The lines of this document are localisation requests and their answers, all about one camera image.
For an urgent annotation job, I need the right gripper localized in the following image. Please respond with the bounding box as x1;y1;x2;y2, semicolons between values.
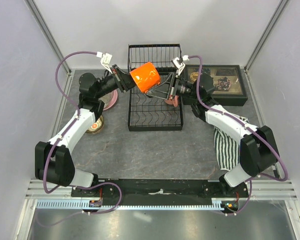
146;73;200;101

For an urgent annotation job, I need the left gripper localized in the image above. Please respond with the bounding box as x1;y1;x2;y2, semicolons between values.
95;64;145;99

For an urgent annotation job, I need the pink mug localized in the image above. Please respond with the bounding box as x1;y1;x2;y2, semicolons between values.
164;95;179;108

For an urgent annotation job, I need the pink plate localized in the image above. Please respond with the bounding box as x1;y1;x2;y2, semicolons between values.
103;90;118;111

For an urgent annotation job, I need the orange mug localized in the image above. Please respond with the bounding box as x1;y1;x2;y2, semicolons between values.
130;62;161;94

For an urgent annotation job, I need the pink patterned bowl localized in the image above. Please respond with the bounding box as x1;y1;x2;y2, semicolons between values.
86;116;104;134

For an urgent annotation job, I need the small green patterned bowl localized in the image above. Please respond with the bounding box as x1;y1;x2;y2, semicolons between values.
87;119;103;133

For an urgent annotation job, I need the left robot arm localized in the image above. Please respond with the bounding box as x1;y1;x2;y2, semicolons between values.
34;65;136;197

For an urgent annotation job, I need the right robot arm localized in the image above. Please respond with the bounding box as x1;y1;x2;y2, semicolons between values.
146;73;280;197

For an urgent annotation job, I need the dark floral fabric piece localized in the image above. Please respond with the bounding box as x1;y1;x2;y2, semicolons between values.
215;77;231;92

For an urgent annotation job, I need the black compartment display box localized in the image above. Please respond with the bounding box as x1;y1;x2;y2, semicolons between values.
183;64;249;107

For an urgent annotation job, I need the striped green white towel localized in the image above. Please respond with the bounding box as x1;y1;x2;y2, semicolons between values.
208;113;246;171

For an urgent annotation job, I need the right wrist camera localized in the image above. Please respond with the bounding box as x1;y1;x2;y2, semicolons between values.
172;55;189;76

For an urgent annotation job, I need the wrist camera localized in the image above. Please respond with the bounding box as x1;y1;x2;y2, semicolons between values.
172;55;189;76
96;51;112;73

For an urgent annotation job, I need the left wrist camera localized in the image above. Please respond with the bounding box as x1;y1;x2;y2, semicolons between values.
96;51;112;73

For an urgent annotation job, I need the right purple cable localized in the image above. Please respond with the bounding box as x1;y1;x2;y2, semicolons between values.
188;55;289;217

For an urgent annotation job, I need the black wire dish rack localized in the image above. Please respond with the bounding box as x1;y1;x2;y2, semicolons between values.
127;43;183;132

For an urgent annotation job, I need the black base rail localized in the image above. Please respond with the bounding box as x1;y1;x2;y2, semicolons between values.
71;178;249;207

